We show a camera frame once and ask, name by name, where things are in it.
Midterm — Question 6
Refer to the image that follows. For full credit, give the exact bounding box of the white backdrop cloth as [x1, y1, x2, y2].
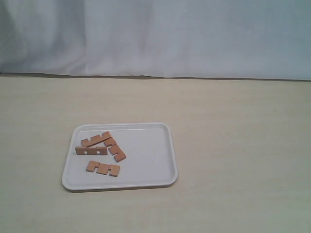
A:
[0, 0, 311, 80]

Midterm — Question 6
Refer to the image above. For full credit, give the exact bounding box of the white plastic tray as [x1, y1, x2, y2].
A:
[62, 122, 178, 191]

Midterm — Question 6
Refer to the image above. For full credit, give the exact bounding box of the notched wooden piece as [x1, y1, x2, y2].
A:
[81, 132, 112, 148]
[104, 137, 127, 163]
[75, 147, 108, 155]
[86, 161, 121, 177]

